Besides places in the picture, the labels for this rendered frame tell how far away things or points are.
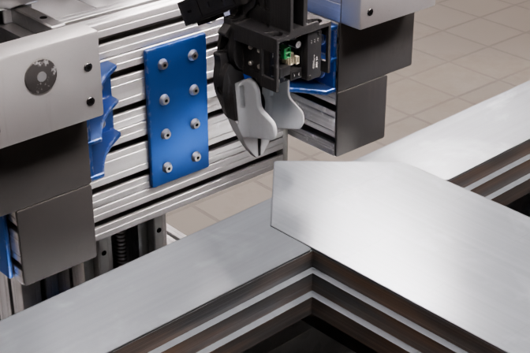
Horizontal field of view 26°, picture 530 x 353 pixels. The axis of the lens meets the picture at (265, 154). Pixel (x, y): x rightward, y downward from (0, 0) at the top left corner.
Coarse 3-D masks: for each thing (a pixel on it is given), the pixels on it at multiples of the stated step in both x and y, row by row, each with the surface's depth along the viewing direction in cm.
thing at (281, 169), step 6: (276, 162) 112; (282, 162) 112; (288, 162) 112; (294, 162) 112; (300, 162) 112; (306, 162) 112; (312, 162) 112; (276, 168) 111; (282, 168) 111; (288, 168) 111; (294, 168) 111; (300, 168) 111; (276, 174) 110; (282, 174) 110; (288, 174) 110
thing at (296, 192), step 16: (288, 176) 109; (304, 176) 109; (320, 176) 109; (336, 176) 109; (352, 176) 109; (368, 176) 109; (272, 192) 107; (288, 192) 107; (304, 192) 107; (320, 192) 107; (336, 192) 107; (272, 208) 104; (288, 208) 104; (304, 208) 104; (272, 224) 101
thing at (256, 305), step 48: (528, 144) 117; (480, 192) 113; (528, 192) 118; (240, 288) 93; (288, 288) 96; (336, 288) 96; (384, 288) 93; (144, 336) 87; (192, 336) 90; (240, 336) 93; (384, 336) 92; (432, 336) 90
